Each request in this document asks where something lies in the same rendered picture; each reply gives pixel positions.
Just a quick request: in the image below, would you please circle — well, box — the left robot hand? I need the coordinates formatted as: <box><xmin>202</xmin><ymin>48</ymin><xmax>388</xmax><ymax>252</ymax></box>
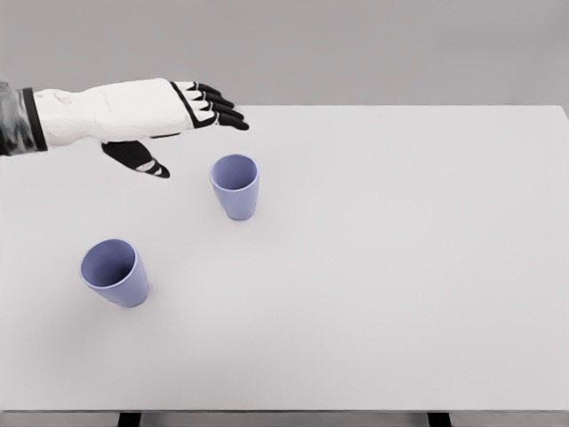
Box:
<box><xmin>88</xmin><ymin>77</ymin><xmax>251</xmax><ymax>180</ymax></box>

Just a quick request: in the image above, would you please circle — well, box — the lavender plastic cup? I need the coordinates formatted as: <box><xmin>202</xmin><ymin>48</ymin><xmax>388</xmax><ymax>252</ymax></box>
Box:
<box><xmin>209</xmin><ymin>153</ymin><xmax>260</xmax><ymax>221</ymax></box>
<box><xmin>79</xmin><ymin>238</ymin><xmax>150</xmax><ymax>309</ymax></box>

